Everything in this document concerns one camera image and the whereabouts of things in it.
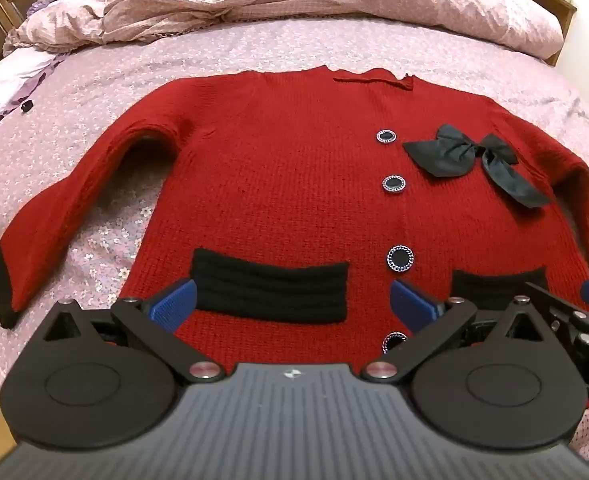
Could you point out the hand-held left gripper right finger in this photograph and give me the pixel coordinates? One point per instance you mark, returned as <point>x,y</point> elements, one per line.
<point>413,303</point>

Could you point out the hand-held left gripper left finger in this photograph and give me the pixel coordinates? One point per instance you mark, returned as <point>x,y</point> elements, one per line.
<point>175,302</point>

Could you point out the red knitted sweater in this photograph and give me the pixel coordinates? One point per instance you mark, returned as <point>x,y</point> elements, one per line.
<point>284,185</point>

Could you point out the pink floral bed sheet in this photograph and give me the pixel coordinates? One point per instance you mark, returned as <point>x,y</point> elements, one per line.
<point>124,80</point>

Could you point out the small black object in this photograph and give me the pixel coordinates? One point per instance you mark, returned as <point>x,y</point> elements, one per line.
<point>26,106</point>

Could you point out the white purple pillow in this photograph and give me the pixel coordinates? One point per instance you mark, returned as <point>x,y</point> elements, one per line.
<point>12,80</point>

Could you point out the wooden headboard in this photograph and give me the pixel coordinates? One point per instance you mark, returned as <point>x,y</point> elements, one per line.
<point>561,7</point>

